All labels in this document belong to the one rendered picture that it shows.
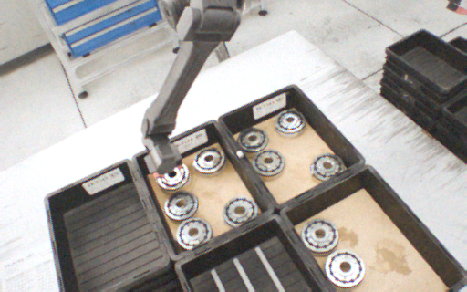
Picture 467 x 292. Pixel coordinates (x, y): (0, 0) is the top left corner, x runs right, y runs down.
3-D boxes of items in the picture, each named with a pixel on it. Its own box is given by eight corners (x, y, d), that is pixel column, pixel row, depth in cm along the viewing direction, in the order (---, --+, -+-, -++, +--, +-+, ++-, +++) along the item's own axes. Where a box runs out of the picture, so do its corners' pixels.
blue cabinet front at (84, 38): (74, 58, 271) (38, -11, 230) (161, 18, 289) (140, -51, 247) (75, 60, 270) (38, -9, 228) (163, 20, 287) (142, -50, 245)
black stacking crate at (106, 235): (61, 214, 123) (44, 197, 115) (141, 178, 129) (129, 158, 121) (85, 326, 98) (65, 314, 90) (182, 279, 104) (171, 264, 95)
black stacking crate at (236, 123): (222, 140, 135) (216, 119, 127) (295, 107, 141) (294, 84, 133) (279, 231, 110) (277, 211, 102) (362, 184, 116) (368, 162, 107)
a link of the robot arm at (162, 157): (172, 111, 105) (143, 114, 101) (190, 140, 99) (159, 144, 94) (164, 142, 113) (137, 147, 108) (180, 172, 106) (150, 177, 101)
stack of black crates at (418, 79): (373, 109, 224) (383, 47, 190) (408, 88, 231) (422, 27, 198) (423, 152, 199) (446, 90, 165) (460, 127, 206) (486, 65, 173)
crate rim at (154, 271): (46, 200, 116) (42, 195, 114) (131, 161, 122) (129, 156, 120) (67, 317, 91) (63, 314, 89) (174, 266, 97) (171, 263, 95)
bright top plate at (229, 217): (217, 206, 113) (216, 205, 112) (247, 191, 115) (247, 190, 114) (233, 234, 106) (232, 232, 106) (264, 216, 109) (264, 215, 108)
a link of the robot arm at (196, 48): (233, 2, 77) (186, -1, 71) (244, 23, 74) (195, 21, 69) (170, 117, 109) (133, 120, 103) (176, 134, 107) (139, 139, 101)
